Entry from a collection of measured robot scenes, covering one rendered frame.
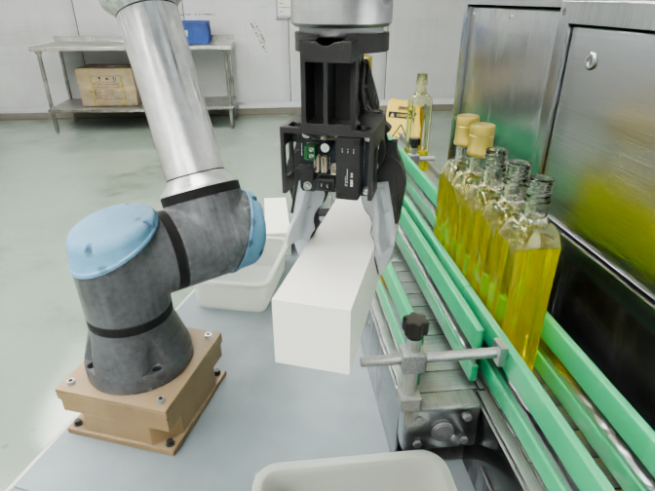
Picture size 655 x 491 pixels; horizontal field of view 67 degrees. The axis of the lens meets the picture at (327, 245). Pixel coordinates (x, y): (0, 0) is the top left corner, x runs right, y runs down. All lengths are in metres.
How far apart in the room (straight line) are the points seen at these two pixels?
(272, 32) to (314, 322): 6.10
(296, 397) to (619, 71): 0.64
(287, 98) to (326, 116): 6.15
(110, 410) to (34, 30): 6.34
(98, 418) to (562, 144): 0.77
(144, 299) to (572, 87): 0.65
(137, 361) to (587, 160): 0.67
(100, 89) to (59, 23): 1.02
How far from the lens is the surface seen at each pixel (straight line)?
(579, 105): 0.79
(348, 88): 0.38
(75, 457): 0.83
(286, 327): 0.39
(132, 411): 0.75
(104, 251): 0.65
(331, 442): 0.77
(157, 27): 0.76
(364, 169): 0.38
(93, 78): 6.14
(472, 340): 0.65
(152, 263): 0.67
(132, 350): 0.73
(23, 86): 7.10
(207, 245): 0.69
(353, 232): 0.48
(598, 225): 0.75
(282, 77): 6.47
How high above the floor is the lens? 1.32
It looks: 27 degrees down
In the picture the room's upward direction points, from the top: straight up
